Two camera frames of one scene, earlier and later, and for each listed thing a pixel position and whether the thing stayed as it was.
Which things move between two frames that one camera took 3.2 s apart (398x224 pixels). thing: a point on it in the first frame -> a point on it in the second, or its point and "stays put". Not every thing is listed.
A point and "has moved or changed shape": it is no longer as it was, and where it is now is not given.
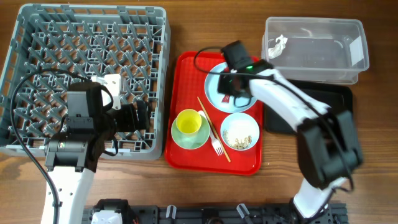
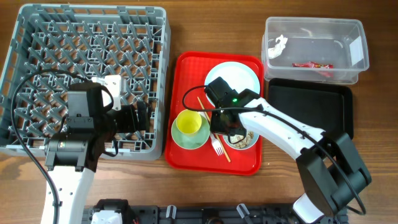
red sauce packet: x=226 y=99 has moved or changed shape
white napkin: x=276 y=51 stays put
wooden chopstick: x=212 y=129 stays put
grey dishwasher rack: x=53 y=45 stays put
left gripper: x=130 y=122 stays put
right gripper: x=222 y=88 -> x=215 y=126
